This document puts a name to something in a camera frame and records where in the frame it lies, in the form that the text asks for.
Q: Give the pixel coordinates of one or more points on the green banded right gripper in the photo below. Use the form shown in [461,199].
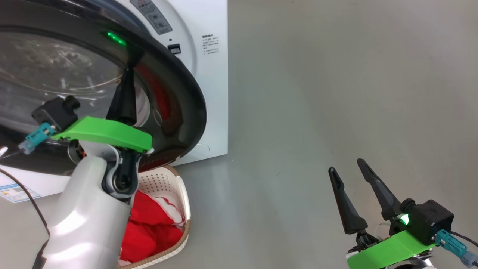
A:
[392,252]

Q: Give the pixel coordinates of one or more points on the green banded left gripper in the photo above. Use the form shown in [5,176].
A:
[108,130]

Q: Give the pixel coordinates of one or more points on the black round glass washer door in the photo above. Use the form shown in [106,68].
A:
[179,123]

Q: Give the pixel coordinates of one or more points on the red cloth garment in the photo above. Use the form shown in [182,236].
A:
[149,243]

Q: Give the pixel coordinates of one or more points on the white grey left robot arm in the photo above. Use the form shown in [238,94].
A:
[86,224]

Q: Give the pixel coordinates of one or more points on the black door latch socket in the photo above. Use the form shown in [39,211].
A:
[174,49]

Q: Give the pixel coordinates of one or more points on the white front-load washing machine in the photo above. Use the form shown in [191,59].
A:
[209,93]

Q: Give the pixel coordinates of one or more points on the cream laundry basket brown rim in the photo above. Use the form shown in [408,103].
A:
[185,209]

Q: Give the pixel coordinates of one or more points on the grey warning sticker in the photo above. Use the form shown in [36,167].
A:
[153,16]

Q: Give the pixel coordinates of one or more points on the round drain filter cover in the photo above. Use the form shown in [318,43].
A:
[204,149]

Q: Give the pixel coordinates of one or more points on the blue white energy label sticker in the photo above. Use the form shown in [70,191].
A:
[16,192]

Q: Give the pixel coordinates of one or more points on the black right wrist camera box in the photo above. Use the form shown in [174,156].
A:
[429,220]

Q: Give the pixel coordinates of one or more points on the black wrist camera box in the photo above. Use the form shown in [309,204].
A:
[429,220]
[56,112]

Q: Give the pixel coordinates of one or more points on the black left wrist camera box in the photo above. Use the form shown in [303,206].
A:
[56,112]

